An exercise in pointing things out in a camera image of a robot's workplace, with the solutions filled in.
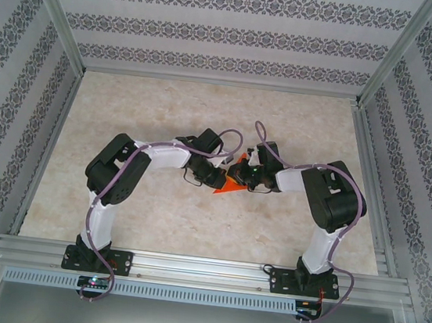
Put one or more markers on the orange paper sheet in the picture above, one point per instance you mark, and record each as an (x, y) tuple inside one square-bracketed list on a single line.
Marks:
[(232, 190)]

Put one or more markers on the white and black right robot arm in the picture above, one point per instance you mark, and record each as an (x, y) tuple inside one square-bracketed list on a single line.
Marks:
[(336, 208)]

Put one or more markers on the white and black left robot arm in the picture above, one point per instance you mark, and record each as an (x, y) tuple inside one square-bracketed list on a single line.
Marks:
[(115, 180)]

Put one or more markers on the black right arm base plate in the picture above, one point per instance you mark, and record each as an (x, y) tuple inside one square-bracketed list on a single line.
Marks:
[(282, 280)]

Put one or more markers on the aluminium mounting rail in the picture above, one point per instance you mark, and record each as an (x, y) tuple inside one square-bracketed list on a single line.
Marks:
[(202, 270)]

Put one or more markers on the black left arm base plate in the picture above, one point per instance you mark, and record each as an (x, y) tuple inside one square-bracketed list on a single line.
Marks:
[(124, 264)]

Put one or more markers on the aluminium frame post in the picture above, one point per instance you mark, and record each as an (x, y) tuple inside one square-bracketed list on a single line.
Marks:
[(395, 53), (56, 12)]

